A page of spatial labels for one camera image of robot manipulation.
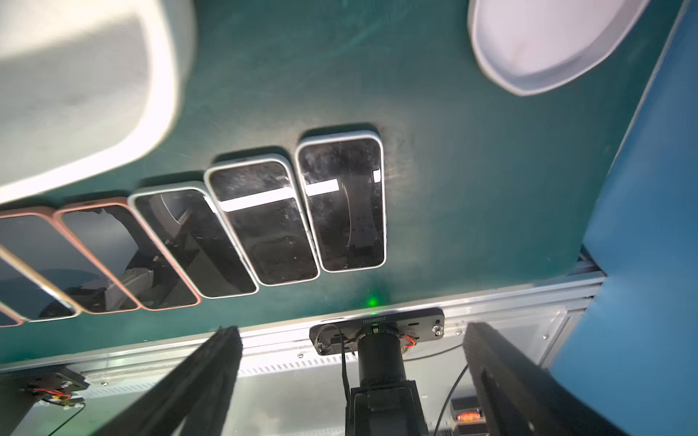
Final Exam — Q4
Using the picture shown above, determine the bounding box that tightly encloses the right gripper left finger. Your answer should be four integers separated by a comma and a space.
94, 326, 244, 435

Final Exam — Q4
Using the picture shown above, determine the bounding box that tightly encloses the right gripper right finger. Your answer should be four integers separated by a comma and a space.
463, 323, 625, 435

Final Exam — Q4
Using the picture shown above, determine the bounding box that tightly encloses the black phone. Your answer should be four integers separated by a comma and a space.
294, 130, 387, 274
204, 154, 320, 287
127, 182, 259, 300

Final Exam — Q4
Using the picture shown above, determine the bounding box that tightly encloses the pink case phone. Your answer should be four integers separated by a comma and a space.
1, 207, 140, 315
53, 196, 202, 312

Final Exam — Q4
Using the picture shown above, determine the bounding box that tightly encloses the white case phone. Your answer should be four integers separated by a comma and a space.
1, 246, 82, 323

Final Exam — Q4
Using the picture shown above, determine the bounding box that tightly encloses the white plastic storage box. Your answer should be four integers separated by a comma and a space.
1, 1, 197, 203

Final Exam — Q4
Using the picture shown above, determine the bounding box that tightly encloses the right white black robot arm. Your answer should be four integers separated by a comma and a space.
96, 323, 623, 435

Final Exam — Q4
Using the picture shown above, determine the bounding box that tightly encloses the grey round disc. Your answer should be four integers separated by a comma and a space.
467, 0, 649, 97

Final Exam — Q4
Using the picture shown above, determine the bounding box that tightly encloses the aluminium rail base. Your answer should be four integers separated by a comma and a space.
0, 261, 606, 436

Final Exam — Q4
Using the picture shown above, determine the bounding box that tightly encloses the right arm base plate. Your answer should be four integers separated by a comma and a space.
309, 308, 445, 356

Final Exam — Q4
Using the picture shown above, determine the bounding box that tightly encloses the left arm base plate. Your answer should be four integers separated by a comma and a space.
1, 365, 90, 435

